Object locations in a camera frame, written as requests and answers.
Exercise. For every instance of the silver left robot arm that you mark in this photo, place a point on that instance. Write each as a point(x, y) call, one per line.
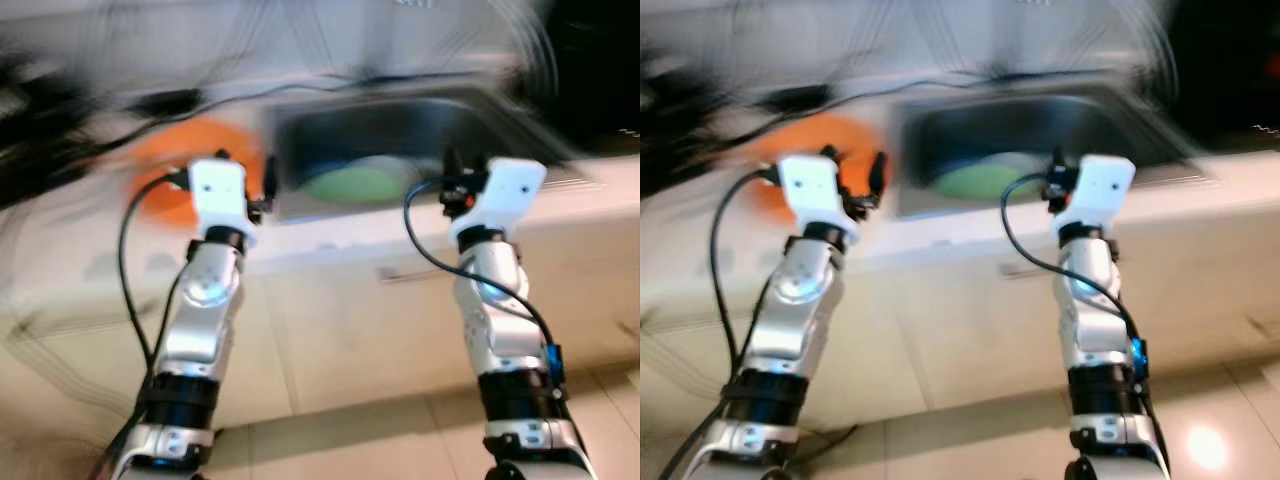
point(795, 310)
point(200, 310)

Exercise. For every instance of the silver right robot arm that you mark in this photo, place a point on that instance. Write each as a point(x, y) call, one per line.
point(500, 320)
point(1095, 320)

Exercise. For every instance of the orange plastic bowl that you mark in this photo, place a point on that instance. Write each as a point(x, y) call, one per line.
point(800, 135)
point(160, 190)

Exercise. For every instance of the black kitchen appliance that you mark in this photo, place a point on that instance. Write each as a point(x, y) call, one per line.
point(1230, 70)
point(600, 70)

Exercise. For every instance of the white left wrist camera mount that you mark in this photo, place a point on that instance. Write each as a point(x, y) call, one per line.
point(218, 195)
point(815, 190)

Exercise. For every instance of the black power adapter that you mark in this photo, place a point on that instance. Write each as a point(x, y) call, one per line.
point(795, 98)
point(165, 103)

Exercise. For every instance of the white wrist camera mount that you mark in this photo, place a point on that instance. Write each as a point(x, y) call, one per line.
point(1100, 190)
point(505, 195)
point(815, 190)
point(218, 195)

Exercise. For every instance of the green plate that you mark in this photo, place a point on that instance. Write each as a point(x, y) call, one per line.
point(985, 180)
point(360, 185)

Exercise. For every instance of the white kitchen cabinet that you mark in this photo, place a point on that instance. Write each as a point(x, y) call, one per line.
point(330, 330)
point(950, 330)

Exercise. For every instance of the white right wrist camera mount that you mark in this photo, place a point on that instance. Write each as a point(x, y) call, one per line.
point(505, 195)
point(1100, 190)

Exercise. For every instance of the stainless steel sink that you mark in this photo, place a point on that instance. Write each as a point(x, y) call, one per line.
point(1000, 125)
point(400, 130)

